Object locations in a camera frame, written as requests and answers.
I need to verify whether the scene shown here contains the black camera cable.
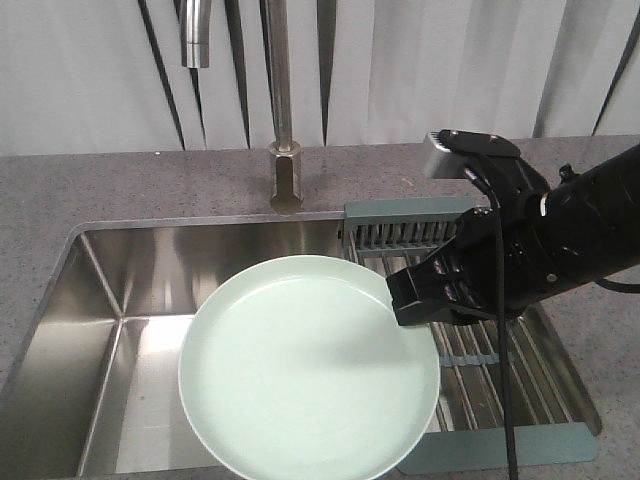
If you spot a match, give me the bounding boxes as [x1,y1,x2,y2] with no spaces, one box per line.
[462,167,521,480]

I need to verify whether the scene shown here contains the light green round plate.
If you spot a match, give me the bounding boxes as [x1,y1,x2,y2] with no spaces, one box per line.
[178,255,440,479]

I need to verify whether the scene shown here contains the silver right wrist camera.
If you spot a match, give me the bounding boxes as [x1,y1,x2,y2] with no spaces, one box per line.
[413,128,522,179]

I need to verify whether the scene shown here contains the white pleated curtain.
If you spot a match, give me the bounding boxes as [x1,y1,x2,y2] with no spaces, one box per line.
[1,1,639,156]

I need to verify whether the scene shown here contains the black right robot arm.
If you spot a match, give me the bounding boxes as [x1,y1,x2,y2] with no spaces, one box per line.
[386,147,639,327]

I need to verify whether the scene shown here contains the stainless steel sink basin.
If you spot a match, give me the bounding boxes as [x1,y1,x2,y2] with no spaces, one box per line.
[0,209,604,480]

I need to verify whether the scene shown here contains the stainless steel faucet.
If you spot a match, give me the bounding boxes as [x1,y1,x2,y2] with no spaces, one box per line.
[179,1,303,215]

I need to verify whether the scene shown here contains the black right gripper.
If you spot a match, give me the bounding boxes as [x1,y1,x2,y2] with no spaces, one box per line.
[386,208,545,328]

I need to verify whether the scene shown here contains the teal roll-up drying rack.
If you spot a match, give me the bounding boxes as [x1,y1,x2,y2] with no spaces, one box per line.
[341,197,601,475]

